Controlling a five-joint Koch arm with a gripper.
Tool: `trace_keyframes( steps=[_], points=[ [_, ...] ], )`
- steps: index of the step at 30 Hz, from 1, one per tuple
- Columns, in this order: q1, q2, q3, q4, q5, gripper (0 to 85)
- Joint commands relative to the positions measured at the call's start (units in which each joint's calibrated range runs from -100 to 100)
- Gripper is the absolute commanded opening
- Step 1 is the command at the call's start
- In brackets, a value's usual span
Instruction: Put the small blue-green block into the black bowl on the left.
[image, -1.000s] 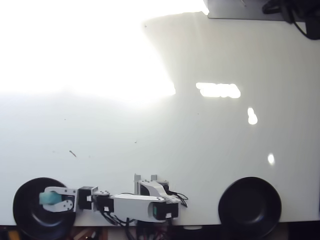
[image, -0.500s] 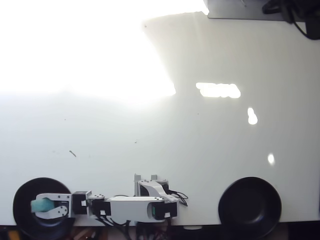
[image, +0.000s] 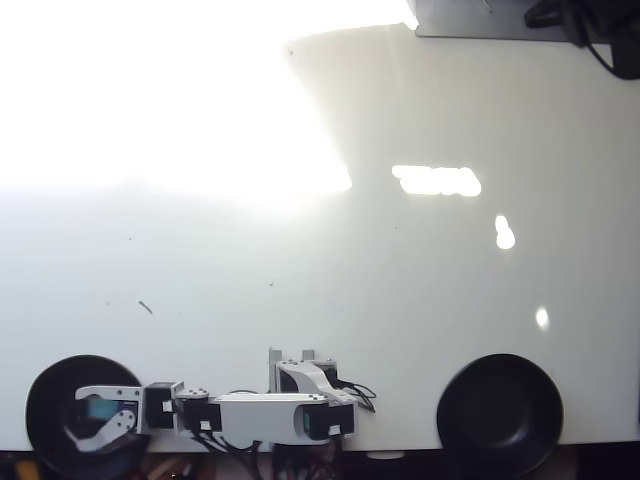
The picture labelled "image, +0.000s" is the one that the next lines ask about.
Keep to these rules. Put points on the black block device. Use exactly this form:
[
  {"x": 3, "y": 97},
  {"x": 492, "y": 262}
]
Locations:
[{"x": 627, "y": 55}]

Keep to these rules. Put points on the white Koch robot arm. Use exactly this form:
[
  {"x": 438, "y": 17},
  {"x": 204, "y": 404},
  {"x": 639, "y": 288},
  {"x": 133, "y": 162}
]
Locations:
[{"x": 260, "y": 415}]

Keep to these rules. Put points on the black round bowl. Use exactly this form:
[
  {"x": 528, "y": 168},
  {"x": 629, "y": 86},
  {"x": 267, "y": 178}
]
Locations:
[
  {"x": 50, "y": 400},
  {"x": 500, "y": 415}
]

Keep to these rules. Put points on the black clamp device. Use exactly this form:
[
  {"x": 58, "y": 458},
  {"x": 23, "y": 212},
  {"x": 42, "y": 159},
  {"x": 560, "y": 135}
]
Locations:
[{"x": 555, "y": 17}]

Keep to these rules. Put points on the white bracket under table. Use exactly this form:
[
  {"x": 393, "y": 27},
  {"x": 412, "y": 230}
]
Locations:
[{"x": 385, "y": 455}]

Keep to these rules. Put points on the small dark debris strip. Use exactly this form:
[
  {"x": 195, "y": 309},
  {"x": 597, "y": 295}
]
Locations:
[{"x": 146, "y": 307}]

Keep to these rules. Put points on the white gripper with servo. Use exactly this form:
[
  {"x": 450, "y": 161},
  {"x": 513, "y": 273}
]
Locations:
[{"x": 141, "y": 405}]

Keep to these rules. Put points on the blue cube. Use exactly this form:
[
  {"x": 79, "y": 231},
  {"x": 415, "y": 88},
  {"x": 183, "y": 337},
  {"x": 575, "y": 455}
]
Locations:
[{"x": 100, "y": 410}]

